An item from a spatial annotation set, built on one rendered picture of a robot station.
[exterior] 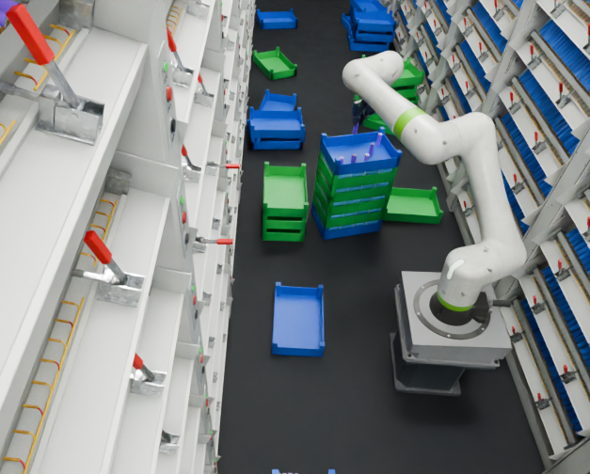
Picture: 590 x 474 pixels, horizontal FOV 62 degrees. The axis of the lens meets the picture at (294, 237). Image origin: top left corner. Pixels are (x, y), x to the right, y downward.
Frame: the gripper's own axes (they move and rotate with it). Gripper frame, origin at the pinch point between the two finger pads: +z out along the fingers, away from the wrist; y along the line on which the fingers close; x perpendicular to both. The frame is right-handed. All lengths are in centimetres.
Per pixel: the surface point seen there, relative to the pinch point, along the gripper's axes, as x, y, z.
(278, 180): -4, -30, 43
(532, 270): -80, 40, -17
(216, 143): -33, -69, -51
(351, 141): -1.9, 0.8, 15.5
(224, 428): -108, -78, 12
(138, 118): -69, -87, -125
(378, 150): -9.1, 11.6, 13.9
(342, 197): -25.9, -8.3, 21.0
